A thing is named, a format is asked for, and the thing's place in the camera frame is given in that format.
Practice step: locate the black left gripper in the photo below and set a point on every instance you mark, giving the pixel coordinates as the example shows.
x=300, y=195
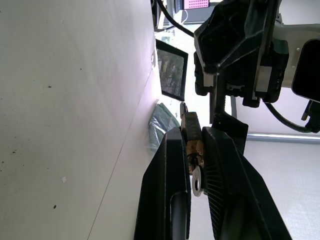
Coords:
x=232, y=37

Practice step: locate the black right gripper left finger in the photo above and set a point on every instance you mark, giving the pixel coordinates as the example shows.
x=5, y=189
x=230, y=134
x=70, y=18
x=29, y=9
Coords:
x=162, y=175

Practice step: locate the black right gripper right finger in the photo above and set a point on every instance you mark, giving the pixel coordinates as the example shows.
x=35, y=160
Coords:
x=232, y=180

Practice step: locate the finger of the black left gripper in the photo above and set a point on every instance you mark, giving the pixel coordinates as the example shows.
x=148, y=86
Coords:
x=231, y=125

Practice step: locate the silver key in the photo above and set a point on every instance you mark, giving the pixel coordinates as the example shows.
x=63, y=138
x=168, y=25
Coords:
x=197, y=180

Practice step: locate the brass padlock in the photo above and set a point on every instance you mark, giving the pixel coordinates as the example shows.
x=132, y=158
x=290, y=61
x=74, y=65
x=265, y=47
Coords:
x=192, y=130

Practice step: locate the green plastic bag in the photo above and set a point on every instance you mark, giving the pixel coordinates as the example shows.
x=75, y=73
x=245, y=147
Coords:
x=160, y=125

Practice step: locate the monitor with pink screen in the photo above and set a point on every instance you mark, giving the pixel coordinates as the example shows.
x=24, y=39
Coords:
x=195, y=3

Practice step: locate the black mesh tray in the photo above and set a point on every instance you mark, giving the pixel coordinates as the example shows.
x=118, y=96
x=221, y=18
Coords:
x=172, y=72

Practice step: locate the silver metal rail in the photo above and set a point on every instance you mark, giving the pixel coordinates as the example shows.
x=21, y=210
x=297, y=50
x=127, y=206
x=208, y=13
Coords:
x=282, y=138

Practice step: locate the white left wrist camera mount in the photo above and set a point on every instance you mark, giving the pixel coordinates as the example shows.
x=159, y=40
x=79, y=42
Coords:
x=295, y=32

